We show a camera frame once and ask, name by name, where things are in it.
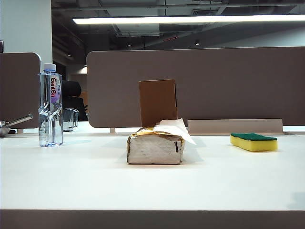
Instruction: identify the yellow sponge with green scourer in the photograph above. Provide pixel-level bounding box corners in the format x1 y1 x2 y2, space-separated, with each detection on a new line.
230 133 278 152

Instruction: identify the clear Ganten water bottle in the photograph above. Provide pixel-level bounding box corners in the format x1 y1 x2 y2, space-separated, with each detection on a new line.
38 63 64 147

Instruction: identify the brown cardboard box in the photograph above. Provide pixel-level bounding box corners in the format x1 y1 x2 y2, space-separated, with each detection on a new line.
138 79 179 127

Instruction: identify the white tissue sheet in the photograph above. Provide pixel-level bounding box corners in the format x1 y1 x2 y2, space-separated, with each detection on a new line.
152 118 197 146

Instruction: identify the silver gold tissue pack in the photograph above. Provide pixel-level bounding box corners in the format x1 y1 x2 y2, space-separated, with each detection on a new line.
126 127 186 165

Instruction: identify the wide brown desk partition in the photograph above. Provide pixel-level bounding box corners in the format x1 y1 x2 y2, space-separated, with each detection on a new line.
86 46 305 134

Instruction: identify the clear glass container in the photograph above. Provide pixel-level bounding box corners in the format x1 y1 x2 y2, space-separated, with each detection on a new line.
62 108 79 132

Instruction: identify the black office chair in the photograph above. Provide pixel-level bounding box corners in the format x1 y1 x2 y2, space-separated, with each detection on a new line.
61 80 88 122

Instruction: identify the long ceiling light strip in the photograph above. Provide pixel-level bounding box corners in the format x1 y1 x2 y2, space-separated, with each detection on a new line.
72 14 305 25

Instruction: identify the narrow brown desk partition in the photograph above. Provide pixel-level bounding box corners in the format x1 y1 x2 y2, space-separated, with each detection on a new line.
0 52 41 129

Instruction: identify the beige cable tray flap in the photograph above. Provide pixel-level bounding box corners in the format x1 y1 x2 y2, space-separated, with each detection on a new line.
187 118 284 135

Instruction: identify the metal handle at left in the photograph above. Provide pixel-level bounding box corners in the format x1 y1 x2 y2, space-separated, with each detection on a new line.
0 113 34 138

